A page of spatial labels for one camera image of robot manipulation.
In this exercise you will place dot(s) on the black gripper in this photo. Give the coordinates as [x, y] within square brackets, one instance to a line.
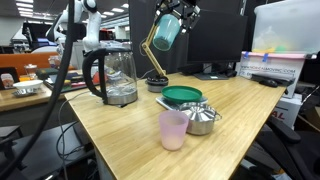
[181, 5]

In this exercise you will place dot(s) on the translucent blue plastic cup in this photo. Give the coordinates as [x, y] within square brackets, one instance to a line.
[168, 30]

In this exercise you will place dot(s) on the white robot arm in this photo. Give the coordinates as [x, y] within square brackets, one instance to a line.
[91, 30]

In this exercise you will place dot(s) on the green plastic plate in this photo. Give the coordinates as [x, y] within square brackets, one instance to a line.
[181, 94]

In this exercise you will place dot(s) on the translucent pink plastic cup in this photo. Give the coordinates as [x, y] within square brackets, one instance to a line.
[172, 131]

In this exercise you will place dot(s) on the black computer monitor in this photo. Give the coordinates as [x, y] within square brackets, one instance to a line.
[216, 43]

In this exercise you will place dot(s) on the blue tape strip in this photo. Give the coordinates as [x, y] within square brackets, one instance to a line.
[265, 57]
[246, 55]

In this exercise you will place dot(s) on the steel pot with lid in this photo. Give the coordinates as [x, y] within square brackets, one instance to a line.
[201, 121]

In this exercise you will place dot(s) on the clear plastic storage bin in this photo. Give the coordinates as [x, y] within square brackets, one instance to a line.
[286, 26]

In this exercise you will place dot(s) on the white printed cardboard box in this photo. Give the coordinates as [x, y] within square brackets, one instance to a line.
[276, 68]

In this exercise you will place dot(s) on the black computer mouse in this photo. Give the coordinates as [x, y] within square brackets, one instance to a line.
[268, 83]

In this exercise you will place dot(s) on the black tray with items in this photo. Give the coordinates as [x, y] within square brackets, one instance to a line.
[75, 83]

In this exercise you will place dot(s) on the white box with red letters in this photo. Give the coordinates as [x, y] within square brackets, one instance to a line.
[286, 111]

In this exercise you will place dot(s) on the glass jar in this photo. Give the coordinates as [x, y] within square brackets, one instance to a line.
[30, 70]

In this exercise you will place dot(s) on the orange partition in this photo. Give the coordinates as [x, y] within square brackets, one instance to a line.
[20, 61]

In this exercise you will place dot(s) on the white bowl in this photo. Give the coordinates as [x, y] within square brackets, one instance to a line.
[28, 84]

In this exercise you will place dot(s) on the small steel tray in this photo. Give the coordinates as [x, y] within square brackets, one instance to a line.
[21, 92]

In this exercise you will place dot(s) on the black office chair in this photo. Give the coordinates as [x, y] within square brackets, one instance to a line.
[293, 150]

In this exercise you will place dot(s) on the black low platform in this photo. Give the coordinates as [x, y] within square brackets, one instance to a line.
[50, 150]

